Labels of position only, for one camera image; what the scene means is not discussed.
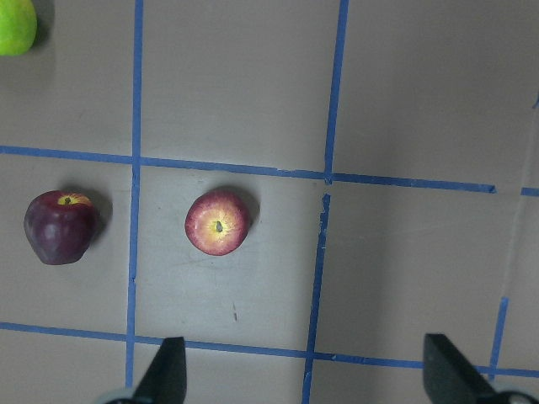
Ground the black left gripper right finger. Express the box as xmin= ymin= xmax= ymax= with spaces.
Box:
xmin=423 ymin=333 xmax=497 ymax=404

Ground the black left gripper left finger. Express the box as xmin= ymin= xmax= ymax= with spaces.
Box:
xmin=131 ymin=337 xmax=186 ymax=404

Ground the red yellow apple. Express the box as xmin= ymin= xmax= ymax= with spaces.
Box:
xmin=184 ymin=189 xmax=251 ymax=256

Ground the dark red apple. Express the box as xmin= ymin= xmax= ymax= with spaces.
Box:
xmin=24 ymin=190 xmax=99 ymax=265

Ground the green apple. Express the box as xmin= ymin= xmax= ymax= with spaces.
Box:
xmin=1 ymin=0 xmax=37 ymax=56

